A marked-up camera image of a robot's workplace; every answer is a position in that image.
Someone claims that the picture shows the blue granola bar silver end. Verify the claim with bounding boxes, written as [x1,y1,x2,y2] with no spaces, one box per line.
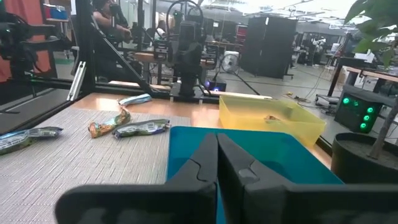
[0,126,64,156]

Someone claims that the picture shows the wooden top desk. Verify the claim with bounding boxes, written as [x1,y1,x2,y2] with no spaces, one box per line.
[326,65,398,97]

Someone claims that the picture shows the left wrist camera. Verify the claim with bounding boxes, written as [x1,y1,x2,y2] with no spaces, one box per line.
[178,20,200,43]

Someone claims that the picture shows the person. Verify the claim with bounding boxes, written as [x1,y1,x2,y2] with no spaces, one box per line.
[91,0,134,82]

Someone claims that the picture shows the black device blue light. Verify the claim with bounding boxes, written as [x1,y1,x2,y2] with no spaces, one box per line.
[205,78,228,93]

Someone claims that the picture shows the black plant pot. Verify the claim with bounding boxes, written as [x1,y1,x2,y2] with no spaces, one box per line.
[330,132,398,185]

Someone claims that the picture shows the blue orange granola bar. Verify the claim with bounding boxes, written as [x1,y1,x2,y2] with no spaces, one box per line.
[88,106,132,139]

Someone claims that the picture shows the yellow translucent plastic bin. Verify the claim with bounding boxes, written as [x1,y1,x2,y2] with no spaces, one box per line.
[218,94,327,147]

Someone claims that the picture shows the white floor fan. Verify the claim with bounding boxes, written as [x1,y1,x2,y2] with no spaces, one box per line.
[221,50,241,74]

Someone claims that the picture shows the green leafy artificial plant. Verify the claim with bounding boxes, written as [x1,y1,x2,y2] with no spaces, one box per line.
[343,0,398,160]

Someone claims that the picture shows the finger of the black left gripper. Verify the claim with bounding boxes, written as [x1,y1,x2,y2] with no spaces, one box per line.
[204,44,218,62]
[153,39,171,62]

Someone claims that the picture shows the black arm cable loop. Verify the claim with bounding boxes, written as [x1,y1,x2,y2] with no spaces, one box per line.
[165,0,205,32]

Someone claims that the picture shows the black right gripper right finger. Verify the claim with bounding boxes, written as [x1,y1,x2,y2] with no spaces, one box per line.
[217,133,398,224]

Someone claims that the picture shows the silver frame bracket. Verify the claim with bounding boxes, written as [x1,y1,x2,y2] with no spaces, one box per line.
[66,60,87,102]

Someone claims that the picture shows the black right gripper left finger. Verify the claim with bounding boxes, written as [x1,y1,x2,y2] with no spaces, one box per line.
[55,133,218,224]

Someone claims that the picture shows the blue plastic bin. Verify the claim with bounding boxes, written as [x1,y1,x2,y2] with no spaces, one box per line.
[165,125,344,224]

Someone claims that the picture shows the black cabinet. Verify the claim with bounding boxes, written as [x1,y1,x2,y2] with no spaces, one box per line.
[241,16,299,80]

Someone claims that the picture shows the grey woven table mat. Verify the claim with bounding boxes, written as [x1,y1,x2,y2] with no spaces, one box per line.
[0,106,193,224]

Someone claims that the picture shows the black box green lights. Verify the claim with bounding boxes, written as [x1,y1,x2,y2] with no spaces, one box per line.
[333,92,384,134]

